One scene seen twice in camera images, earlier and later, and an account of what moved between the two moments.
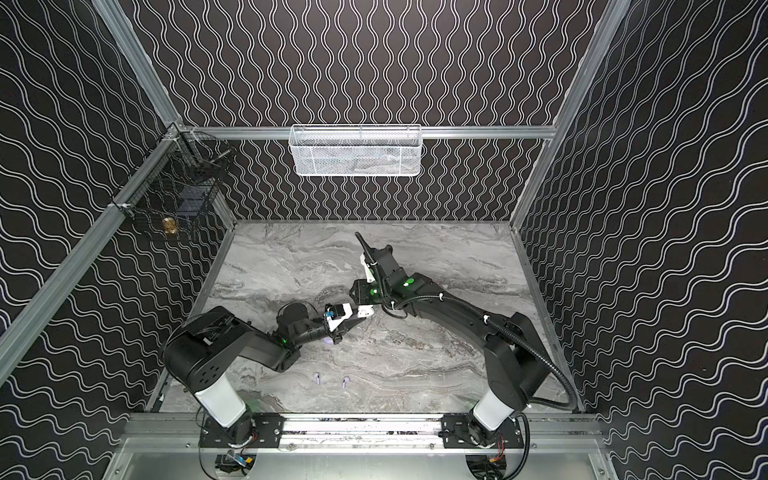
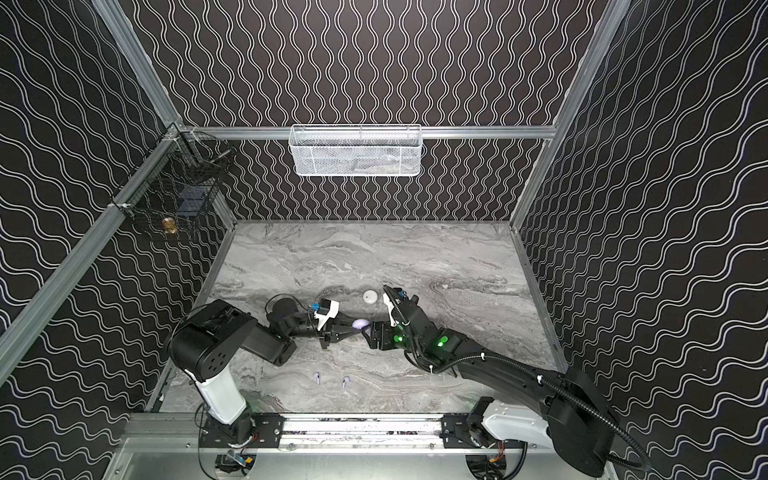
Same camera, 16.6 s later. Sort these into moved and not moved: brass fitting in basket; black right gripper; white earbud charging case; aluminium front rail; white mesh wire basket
Moved: black right gripper; white earbud charging case
Not moved: aluminium front rail; white mesh wire basket; brass fitting in basket
